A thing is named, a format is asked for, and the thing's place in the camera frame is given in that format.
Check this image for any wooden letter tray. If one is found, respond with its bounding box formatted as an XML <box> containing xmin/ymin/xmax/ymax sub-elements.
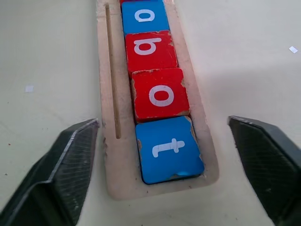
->
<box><xmin>95</xmin><ymin>0</ymin><xmax>221</xmax><ymax>202</ymax></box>

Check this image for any red letter tile b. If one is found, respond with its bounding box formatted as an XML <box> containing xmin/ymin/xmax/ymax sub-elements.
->
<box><xmin>124</xmin><ymin>30</ymin><xmax>178</xmax><ymax>78</ymax></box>

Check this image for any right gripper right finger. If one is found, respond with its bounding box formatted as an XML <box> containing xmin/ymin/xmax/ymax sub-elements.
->
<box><xmin>227</xmin><ymin>115</ymin><xmax>301</xmax><ymax>226</ymax></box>

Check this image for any blue letter tile o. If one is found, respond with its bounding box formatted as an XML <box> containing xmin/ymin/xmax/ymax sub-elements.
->
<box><xmin>120</xmin><ymin>0</ymin><xmax>171</xmax><ymax>36</ymax></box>

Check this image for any red letter tile r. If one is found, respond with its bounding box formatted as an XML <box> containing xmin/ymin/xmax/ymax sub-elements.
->
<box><xmin>119</xmin><ymin>0</ymin><xmax>164</xmax><ymax>5</ymax></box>

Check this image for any red letter tile o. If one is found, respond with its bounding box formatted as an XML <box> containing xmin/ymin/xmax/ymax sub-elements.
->
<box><xmin>130</xmin><ymin>67</ymin><xmax>191</xmax><ymax>124</ymax></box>

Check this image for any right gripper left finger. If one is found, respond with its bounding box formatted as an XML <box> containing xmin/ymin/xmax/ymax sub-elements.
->
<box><xmin>0</xmin><ymin>118</ymin><xmax>100</xmax><ymax>226</ymax></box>

